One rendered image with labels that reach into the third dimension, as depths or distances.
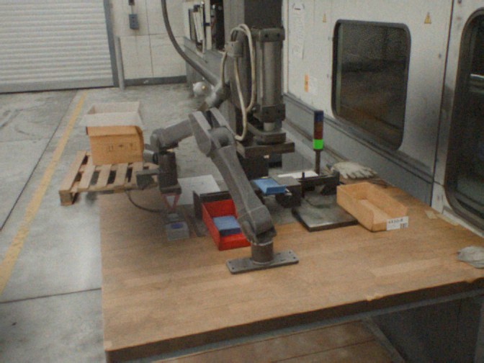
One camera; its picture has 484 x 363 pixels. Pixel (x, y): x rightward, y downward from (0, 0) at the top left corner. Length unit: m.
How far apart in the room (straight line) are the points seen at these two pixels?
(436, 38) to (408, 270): 0.89
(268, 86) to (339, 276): 0.66
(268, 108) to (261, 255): 0.52
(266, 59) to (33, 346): 1.90
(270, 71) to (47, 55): 9.41
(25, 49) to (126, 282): 9.73
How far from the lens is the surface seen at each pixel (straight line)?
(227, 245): 1.51
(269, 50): 1.66
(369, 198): 1.87
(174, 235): 1.60
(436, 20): 1.98
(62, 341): 2.84
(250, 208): 1.37
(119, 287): 1.39
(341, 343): 2.28
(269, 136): 1.68
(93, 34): 10.80
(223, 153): 1.39
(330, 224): 1.64
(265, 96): 1.68
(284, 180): 1.82
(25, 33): 10.95
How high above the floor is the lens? 1.60
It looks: 21 degrees down
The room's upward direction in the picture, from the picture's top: 2 degrees counter-clockwise
